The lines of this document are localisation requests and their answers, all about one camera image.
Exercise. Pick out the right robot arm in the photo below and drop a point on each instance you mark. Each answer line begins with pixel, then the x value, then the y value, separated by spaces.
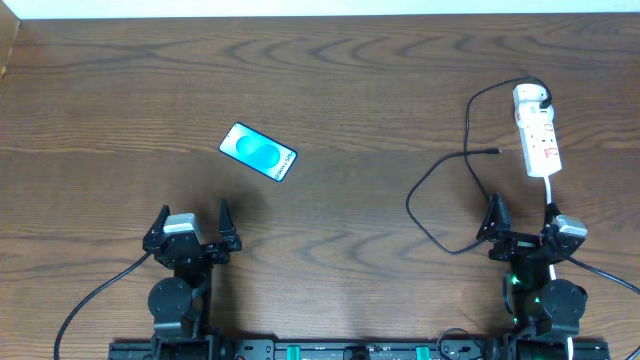
pixel 546 309

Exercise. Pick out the blue Galaxy smartphone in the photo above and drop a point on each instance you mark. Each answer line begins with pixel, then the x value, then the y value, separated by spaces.
pixel 258 152

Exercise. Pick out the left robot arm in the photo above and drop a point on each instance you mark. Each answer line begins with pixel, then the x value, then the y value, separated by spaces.
pixel 180 304

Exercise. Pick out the white power strip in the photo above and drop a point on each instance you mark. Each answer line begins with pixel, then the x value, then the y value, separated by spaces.
pixel 537 134

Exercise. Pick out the white USB charger adapter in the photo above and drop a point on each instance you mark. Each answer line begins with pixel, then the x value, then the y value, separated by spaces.
pixel 528 100

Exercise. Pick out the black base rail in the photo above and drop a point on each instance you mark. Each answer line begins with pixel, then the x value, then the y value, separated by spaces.
pixel 265 349

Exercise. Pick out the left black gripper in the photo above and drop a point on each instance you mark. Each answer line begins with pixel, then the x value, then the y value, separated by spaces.
pixel 201 249

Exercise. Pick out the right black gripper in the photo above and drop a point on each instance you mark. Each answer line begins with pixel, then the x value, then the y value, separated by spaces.
pixel 523 244

